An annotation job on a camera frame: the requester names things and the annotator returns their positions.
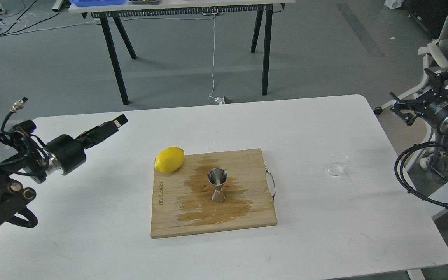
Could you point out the background white table black legs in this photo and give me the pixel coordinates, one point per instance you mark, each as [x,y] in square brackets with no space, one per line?
[182,28]

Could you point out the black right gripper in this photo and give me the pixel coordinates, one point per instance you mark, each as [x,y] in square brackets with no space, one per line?
[431,106]

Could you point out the blue plastic tray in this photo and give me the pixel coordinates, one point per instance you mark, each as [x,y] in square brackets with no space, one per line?
[93,3]

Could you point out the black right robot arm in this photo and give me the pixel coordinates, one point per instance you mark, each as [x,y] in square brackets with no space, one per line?
[435,163]

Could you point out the bamboo cutting board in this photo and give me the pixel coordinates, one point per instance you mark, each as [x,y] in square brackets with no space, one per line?
[182,200]

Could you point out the small clear glass cup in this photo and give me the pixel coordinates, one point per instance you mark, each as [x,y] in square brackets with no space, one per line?
[338,162]

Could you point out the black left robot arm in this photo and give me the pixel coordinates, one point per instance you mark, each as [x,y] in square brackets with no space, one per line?
[37,160]

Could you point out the yellow lemon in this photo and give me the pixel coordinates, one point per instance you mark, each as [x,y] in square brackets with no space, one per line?
[169,160]

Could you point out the steel double jigger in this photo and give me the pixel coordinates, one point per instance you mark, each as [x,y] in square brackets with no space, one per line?
[217,177]

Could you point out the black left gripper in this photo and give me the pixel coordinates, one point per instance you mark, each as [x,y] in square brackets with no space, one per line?
[66,153]

